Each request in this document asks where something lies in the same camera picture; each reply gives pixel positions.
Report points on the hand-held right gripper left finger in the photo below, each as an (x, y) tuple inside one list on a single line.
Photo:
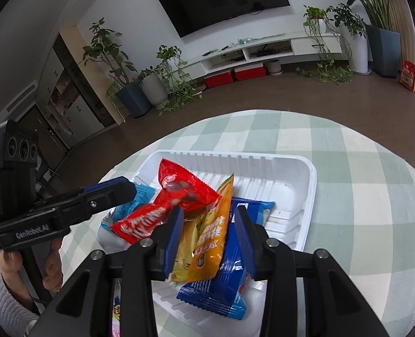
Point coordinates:
[(173, 245)]

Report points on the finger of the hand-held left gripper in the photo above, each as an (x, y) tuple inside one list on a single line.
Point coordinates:
[(112, 181), (112, 196)]

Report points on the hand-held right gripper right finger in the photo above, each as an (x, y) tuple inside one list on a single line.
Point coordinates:
[(244, 242)]

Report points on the gold snack packet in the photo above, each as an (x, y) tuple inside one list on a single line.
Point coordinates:
[(188, 242)]

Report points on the light blue snack packet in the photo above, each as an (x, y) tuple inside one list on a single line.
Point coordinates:
[(140, 196)]

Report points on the orange snack packet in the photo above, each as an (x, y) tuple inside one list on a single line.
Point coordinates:
[(209, 245)]

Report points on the red snack packet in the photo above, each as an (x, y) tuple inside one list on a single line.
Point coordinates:
[(179, 189)]

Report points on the white plastic tray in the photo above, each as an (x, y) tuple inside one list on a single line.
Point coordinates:
[(281, 182)]

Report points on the person's left forearm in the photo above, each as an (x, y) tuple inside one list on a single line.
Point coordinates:
[(7, 305)]

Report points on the person's left hand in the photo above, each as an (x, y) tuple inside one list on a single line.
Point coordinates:
[(54, 263)]

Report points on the dark wooden door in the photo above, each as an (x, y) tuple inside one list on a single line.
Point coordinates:
[(45, 130)]

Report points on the white storage cabinet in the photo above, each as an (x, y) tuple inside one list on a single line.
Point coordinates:
[(81, 112)]

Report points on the small pink snack packet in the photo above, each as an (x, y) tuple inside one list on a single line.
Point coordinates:
[(118, 305)]

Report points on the tall tree in blue pot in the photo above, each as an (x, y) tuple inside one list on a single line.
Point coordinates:
[(133, 98)]

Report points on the plant in ribbed grey pot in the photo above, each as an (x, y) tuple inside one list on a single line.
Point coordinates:
[(154, 87)]

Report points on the trailing ivy plant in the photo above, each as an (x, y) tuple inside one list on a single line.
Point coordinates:
[(174, 56), (314, 14)]

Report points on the small white empty pot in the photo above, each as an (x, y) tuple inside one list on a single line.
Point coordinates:
[(273, 67)]

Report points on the black set-top box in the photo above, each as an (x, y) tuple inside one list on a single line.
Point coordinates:
[(265, 53)]

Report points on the small light blue gadget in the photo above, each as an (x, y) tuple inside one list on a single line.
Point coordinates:
[(246, 40)]

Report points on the white television cabinet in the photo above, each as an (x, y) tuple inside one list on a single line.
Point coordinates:
[(306, 45)]

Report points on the bushy plant in white pot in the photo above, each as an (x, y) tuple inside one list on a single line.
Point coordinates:
[(360, 56)]

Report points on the red paper bag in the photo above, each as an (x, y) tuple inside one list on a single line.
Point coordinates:
[(408, 76)]

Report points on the large-leaf plant in blue pot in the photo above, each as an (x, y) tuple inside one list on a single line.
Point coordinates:
[(383, 52)]

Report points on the beige curtain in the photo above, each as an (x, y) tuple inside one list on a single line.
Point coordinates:
[(404, 17)]

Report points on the wall air vent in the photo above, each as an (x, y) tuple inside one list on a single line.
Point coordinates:
[(21, 94)]

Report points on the black wall television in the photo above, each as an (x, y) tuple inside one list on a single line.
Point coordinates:
[(221, 0)]

